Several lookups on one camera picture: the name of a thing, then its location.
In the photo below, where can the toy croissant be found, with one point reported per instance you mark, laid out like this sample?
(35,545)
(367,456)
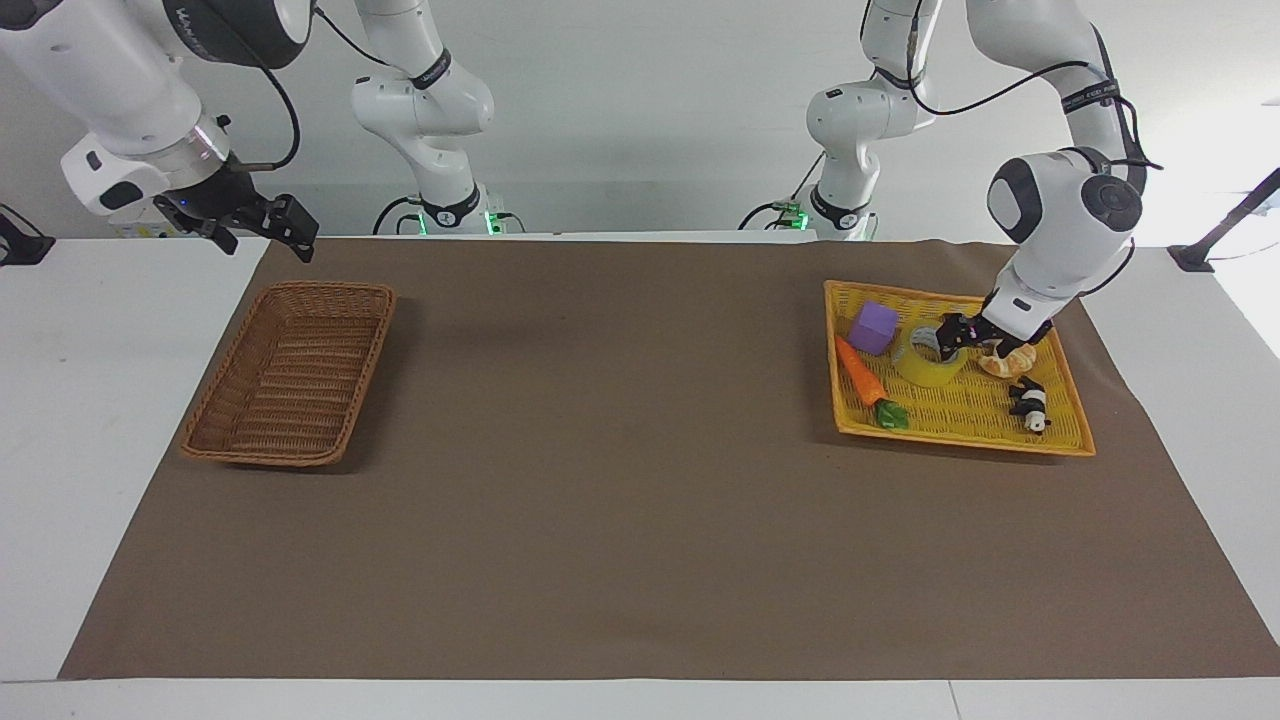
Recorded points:
(1010,362)

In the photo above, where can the black white panda toy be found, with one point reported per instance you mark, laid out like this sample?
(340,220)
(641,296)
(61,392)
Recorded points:
(1030,405)

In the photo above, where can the yellow tape roll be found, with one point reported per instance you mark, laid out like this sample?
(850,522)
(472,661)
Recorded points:
(925,372)

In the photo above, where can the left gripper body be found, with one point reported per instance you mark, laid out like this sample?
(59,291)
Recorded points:
(980,330)

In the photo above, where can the brown wicker basket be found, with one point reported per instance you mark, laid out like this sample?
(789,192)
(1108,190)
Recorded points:
(290,375)

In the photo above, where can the purple cube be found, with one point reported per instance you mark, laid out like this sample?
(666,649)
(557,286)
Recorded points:
(874,328)

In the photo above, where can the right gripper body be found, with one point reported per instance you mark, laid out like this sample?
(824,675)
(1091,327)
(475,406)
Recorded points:
(215,192)

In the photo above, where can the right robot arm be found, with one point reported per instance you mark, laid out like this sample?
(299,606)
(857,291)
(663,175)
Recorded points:
(120,80)

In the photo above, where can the black stand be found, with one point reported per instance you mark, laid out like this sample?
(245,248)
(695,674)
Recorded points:
(1235,220)
(20,245)

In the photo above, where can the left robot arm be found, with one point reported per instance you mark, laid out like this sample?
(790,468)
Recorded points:
(1060,215)

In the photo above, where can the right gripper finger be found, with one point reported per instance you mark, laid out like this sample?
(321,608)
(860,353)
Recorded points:
(224,236)
(290,222)

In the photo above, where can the yellow woven basket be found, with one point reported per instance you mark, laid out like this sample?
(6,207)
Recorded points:
(960,410)

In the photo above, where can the orange toy carrot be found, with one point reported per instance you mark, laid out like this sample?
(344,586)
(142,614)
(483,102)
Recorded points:
(862,375)

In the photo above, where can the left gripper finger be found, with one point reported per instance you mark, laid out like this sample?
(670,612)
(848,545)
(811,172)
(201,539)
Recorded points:
(953,352)
(947,328)

